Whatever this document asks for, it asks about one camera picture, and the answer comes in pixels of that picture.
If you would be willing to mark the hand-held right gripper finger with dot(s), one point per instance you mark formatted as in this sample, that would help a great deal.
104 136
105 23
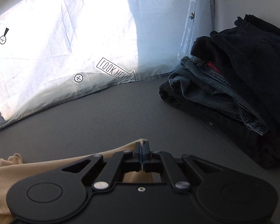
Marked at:
139 155
145 155

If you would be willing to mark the beige garment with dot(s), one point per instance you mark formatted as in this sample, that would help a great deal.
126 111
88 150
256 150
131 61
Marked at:
25 168

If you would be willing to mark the blue jeans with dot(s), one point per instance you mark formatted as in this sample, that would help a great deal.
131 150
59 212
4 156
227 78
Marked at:
207 86

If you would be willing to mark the red cloth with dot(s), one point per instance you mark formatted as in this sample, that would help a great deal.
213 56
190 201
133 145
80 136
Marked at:
215 68

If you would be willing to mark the large white printed pillow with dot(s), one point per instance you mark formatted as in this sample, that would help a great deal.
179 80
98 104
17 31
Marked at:
72 32

